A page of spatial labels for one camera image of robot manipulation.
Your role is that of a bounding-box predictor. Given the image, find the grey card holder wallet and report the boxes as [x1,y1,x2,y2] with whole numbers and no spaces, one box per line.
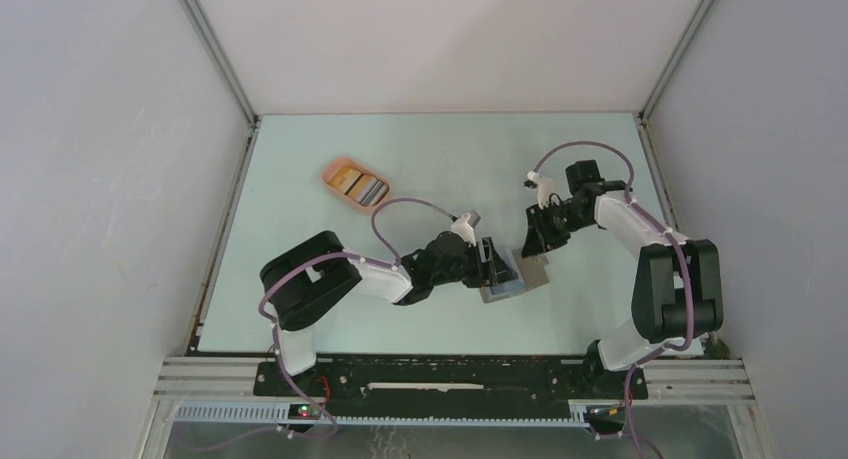
[480,248,550,304]

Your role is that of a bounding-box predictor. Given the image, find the left controller board red led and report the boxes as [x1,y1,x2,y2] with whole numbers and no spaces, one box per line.
[287,403,323,421]

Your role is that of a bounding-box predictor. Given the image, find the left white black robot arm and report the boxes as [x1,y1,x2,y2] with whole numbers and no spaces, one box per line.
[258,230,519,396]

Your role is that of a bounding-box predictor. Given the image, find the aluminium frame rail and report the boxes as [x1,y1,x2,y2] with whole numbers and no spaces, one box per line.
[153,357,756,406]

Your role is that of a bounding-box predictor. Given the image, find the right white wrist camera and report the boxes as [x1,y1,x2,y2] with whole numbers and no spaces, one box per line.
[524,170,555,209]

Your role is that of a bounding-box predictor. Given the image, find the pink oval tray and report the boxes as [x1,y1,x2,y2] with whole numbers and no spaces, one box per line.
[321,157,393,214]

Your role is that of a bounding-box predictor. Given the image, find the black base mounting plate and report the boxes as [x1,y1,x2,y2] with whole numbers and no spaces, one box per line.
[253,354,647,419]

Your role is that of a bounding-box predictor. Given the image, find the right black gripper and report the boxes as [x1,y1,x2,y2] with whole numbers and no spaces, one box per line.
[522,199,593,258]

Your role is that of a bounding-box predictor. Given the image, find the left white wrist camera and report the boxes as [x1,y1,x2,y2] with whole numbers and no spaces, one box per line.
[450,210,481,246]

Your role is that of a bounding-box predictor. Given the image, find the yellow credit card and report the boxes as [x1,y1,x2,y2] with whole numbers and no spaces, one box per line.
[329,165,362,194]

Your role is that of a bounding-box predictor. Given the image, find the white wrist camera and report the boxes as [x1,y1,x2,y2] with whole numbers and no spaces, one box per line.
[524,170,555,209]
[450,210,481,246]

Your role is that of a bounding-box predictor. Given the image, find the right controller board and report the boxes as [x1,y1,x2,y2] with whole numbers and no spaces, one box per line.
[585,407,626,422]

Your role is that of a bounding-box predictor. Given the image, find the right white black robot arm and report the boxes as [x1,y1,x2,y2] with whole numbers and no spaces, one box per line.
[521,160,724,397]

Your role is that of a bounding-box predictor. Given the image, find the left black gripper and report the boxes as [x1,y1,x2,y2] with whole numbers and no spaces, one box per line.
[431,237,517,288]

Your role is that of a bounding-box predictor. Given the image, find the white cable duct strip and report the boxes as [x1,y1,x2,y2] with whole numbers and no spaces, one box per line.
[172,401,588,427]

